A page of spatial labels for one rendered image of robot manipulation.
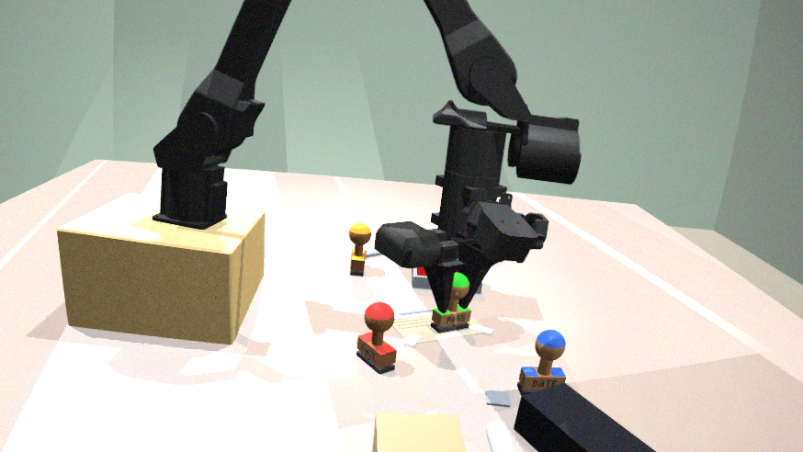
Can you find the wooden rubber stamp with red knob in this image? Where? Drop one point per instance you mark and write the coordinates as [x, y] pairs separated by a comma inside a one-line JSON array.
[[373, 350]]

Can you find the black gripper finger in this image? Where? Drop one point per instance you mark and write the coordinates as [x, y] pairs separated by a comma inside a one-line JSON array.
[[441, 278], [477, 265]]

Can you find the white inspection card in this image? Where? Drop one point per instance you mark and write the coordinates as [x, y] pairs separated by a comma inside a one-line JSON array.
[[415, 327]]

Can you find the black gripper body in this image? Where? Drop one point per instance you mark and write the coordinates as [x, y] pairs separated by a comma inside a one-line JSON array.
[[410, 246]]

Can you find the wooden date stamp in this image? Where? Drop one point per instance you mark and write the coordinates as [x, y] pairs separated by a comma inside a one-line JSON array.
[[549, 345]]

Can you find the wooden stamp with yellow ball handle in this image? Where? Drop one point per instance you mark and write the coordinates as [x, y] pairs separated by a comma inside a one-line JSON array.
[[359, 234]]

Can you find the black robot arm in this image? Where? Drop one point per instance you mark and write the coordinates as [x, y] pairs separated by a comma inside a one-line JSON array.
[[222, 112]]

